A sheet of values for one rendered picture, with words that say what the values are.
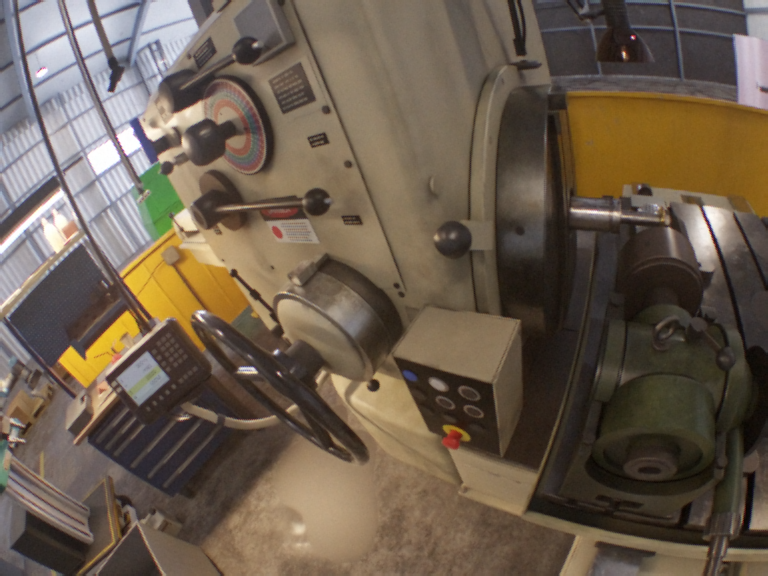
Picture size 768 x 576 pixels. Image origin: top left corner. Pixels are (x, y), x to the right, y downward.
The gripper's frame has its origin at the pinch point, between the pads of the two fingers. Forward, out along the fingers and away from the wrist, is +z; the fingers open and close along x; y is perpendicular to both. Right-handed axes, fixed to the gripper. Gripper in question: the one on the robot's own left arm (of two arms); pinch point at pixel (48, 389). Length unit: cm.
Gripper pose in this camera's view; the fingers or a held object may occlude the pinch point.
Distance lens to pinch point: 238.2
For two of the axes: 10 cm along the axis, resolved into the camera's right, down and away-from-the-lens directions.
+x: -2.4, -5.5, 8.0
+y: 8.0, -5.8, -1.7
